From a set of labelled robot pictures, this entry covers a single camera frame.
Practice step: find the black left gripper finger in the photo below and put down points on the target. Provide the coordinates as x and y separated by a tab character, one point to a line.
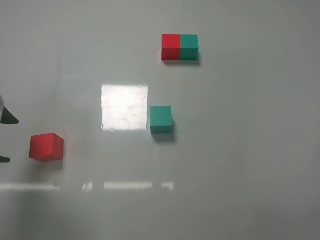
4	159

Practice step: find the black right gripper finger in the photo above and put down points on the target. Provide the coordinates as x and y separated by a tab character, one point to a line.
7	118

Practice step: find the red foam cube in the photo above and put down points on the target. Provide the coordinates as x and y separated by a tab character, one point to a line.
46	147

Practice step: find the red template cube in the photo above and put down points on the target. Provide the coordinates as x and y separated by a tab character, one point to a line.
170	47

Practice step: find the green template cube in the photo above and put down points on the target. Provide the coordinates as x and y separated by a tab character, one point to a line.
189	47

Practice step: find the green foam cube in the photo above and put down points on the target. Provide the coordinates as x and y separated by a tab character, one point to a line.
161	120

